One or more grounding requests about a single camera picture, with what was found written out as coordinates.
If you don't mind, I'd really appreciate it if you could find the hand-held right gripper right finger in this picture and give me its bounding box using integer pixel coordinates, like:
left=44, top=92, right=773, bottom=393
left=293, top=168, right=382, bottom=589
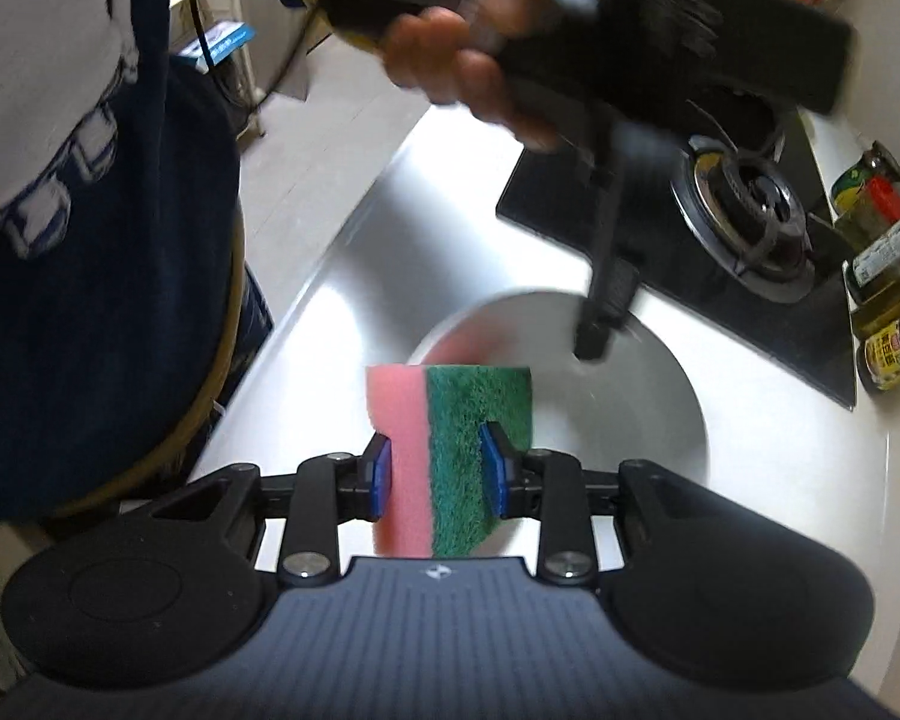
left=478, top=424, right=758, bottom=586

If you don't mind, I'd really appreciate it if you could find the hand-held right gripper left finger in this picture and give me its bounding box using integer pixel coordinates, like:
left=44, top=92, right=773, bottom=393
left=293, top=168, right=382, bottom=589
left=150, top=433, right=395, bottom=587

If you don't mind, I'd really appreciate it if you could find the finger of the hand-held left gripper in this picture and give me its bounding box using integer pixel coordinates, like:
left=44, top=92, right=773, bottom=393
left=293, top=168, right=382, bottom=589
left=574, top=117, right=683, bottom=362

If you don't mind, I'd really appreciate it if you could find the pink and green sponge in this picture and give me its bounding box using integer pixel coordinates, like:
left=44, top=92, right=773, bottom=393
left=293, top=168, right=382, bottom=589
left=365, top=365, right=534, bottom=560

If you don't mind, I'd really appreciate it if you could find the white patterned bowl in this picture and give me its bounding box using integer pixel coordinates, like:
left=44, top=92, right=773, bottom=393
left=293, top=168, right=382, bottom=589
left=405, top=287, right=711, bottom=560

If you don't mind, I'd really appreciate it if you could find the person's left hand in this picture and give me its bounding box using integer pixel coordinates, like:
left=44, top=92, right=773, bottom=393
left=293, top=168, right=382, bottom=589
left=381, top=0, right=565, bottom=155

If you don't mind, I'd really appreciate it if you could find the black glass gas stove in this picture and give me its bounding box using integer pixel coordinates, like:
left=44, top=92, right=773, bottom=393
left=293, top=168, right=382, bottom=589
left=495, top=97, right=860, bottom=413

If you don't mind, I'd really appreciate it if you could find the dark lid green label jar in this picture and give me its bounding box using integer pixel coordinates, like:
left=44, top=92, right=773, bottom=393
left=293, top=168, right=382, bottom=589
left=831, top=141, right=900, bottom=215

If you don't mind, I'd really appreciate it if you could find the red lid jar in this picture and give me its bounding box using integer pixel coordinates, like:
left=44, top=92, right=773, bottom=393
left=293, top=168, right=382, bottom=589
left=836, top=178, right=900, bottom=253

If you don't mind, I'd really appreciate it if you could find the black cap oil bottle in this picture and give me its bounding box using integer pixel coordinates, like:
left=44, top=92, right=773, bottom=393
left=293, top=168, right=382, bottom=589
left=851, top=270, right=900, bottom=340

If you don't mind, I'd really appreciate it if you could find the yellow cap clear bottle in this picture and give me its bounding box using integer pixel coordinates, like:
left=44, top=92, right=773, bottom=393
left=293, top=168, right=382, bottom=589
left=844, top=217, right=900, bottom=295

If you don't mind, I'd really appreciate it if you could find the yellow label sauce jar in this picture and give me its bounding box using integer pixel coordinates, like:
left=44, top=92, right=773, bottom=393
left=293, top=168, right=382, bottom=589
left=856, top=306, right=900, bottom=393

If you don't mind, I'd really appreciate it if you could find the person's dark printed shirt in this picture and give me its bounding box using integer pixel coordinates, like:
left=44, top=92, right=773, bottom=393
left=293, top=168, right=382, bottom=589
left=0, top=0, right=245, bottom=520

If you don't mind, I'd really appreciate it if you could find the blue box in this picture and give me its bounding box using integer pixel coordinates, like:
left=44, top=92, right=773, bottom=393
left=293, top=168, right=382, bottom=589
left=176, top=21, right=258, bottom=73

